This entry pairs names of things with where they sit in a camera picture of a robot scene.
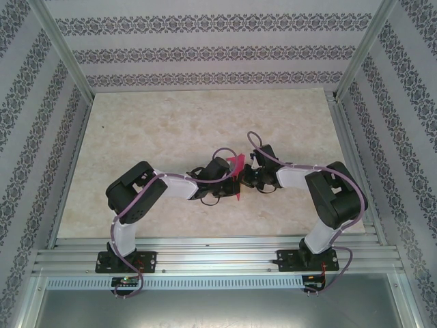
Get pink paper sheet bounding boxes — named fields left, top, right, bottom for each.
left=225, top=153, right=247, bottom=202

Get grey metal panel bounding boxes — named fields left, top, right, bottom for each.
left=32, top=286, right=410, bottom=328

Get left circuit board green light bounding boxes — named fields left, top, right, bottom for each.
left=111, top=276, right=141, bottom=288

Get aluminium mounting rail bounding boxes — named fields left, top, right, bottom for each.
left=32, top=235, right=407, bottom=276

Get aluminium side rail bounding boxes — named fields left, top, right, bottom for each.
left=47, top=98, right=93, bottom=249
left=327, top=90, right=389, bottom=247

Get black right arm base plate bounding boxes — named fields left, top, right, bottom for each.
left=276, top=249, right=339, bottom=273

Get slotted grey cable duct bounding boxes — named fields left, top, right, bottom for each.
left=46, top=275, right=305, bottom=288

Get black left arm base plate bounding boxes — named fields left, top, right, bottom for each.
left=96, top=251, right=158, bottom=275

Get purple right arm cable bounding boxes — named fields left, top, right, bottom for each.
left=246, top=131, right=369, bottom=297

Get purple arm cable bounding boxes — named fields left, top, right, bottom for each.
left=246, top=131, right=369, bottom=297
left=109, top=147, right=240, bottom=301

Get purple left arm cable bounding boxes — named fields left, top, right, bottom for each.
left=109, top=147, right=240, bottom=301

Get right circuit board red wires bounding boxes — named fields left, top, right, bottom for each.
left=303, top=275, right=327, bottom=291

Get right aluminium frame post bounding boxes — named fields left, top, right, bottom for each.
left=336, top=0, right=399, bottom=102

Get aluminium frame post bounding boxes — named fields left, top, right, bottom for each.
left=336, top=0, right=399, bottom=102
left=29, top=0, right=95, bottom=100

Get left aluminium frame post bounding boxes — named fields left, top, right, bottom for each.
left=29, top=0, right=95, bottom=100

